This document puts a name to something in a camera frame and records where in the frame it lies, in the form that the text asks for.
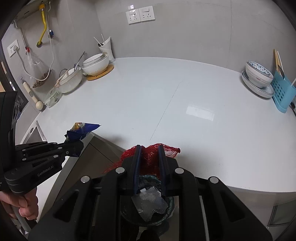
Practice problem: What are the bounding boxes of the round wooden trivet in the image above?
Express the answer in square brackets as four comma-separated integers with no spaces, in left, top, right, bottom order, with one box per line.
[86,64,115,81]

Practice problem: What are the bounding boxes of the clear bag with food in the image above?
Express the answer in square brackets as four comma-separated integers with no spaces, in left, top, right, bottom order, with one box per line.
[27,51,51,88]

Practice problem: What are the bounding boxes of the black mesh trash bin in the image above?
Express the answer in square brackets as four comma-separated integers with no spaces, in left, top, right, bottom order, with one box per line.
[121,175,175,227]

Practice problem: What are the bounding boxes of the white wall outlet with plug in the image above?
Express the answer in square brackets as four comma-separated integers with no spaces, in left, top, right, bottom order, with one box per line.
[7,40,20,57]

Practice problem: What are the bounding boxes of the blue snack wrapper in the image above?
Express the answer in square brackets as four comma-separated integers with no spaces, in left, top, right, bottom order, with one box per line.
[65,122,100,142]

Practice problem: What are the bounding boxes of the wooden chopsticks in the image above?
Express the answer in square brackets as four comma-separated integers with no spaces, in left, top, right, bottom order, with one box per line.
[273,49,285,79]

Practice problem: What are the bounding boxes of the light blue utensil basket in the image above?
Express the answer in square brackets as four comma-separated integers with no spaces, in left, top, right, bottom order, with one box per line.
[271,71,296,113]

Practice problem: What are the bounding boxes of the blue patterned bowl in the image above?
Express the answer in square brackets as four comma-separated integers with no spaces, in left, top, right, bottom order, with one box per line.
[245,61,273,88]

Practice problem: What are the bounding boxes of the person's left hand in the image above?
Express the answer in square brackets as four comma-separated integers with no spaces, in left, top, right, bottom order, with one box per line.
[0,188,39,220]

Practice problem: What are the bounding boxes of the white wall socket left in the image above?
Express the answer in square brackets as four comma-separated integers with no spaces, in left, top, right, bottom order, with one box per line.
[126,9,141,25]

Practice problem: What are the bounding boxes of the blue rimmed plate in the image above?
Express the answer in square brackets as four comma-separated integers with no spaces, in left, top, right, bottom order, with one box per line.
[241,70,274,99]

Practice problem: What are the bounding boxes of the white hose cable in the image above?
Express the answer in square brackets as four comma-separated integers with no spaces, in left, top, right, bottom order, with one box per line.
[14,2,55,82]

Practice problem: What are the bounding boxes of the red mesh net bag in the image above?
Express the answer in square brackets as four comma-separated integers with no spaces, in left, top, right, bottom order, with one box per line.
[103,143,181,179]

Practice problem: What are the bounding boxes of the white utensil holder cup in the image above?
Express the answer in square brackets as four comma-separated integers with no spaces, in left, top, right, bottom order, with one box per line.
[93,37,115,63]

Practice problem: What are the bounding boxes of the white wall socket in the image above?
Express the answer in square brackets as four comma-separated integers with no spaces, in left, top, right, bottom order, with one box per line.
[126,9,141,25]
[138,6,155,22]

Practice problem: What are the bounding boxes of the yellow gas pipe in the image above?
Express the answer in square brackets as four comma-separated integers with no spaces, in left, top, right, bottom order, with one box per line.
[36,3,48,48]

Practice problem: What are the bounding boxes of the stacked white bowls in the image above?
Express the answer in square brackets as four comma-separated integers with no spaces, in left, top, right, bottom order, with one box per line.
[82,53,109,76]

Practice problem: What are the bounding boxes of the white wall socket right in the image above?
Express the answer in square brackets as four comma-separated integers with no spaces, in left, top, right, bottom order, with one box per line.
[138,6,155,22]

